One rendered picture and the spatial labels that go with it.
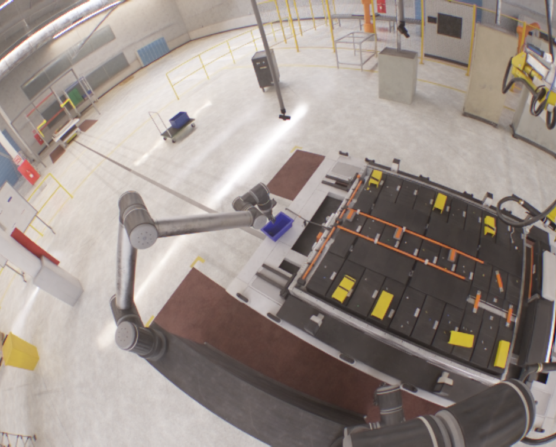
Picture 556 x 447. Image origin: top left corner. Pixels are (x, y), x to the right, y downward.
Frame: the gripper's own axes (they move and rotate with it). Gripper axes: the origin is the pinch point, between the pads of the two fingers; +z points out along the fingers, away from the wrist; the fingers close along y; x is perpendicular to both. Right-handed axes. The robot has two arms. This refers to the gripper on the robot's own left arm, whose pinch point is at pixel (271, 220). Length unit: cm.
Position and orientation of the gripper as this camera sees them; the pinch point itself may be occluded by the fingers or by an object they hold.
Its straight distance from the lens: 196.2
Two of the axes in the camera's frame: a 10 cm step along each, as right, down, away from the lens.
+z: 2.2, 5.8, 7.9
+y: 6.6, 5.0, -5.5
